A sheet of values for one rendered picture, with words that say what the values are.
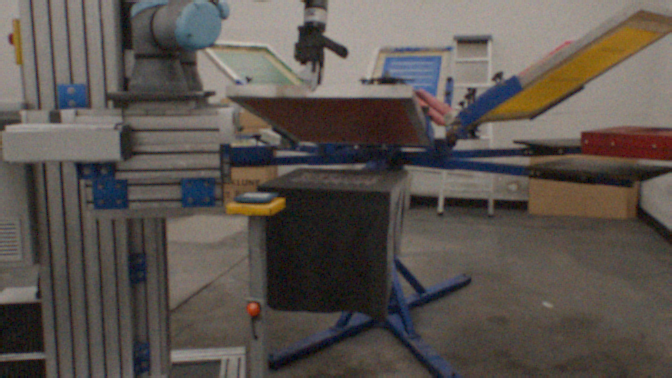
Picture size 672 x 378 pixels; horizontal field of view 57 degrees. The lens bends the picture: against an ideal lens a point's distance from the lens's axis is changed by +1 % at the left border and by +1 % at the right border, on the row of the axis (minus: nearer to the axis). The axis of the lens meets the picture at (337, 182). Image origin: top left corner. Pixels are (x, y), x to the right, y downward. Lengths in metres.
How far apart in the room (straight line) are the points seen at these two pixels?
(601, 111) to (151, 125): 5.42
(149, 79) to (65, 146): 0.27
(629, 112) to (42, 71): 5.62
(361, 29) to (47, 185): 5.06
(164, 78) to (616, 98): 5.44
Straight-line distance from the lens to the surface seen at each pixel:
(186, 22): 1.56
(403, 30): 6.59
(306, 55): 1.91
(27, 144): 1.64
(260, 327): 1.84
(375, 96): 1.84
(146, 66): 1.69
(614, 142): 2.47
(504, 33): 6.54
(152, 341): 2.10
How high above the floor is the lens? 1.28
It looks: 9 degrees down
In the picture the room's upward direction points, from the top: straight up
